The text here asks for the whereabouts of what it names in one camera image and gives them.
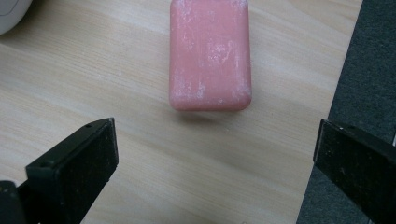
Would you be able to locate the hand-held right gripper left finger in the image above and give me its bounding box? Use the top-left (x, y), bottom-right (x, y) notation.
top-left (17, 117), bottom-right (120, 224)

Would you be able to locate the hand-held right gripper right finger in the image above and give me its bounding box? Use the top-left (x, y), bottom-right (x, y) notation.
top-left (313, 119), bottom-right (396, 224)

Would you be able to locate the pink soap bar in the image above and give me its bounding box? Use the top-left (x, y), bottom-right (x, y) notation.
top-left (168, 0), bottom-right (253, 112)

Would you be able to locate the white round container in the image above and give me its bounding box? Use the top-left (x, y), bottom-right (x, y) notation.
top-left (0, 0), bottom-right (34, 36)

